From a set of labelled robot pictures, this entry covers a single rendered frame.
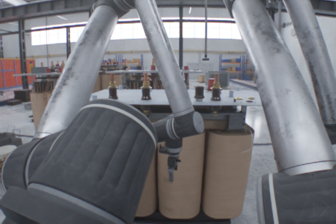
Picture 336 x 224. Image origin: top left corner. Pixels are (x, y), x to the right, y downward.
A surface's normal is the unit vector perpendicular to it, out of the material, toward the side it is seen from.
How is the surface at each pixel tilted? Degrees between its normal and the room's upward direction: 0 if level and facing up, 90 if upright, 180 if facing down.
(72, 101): 59
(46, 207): 34
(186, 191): 90
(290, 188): 29
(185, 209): 90
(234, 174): 90
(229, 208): 90
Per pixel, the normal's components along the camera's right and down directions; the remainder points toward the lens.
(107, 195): 0.68, -0.45
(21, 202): -0.18, -0.77
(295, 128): -0.59, -0.47
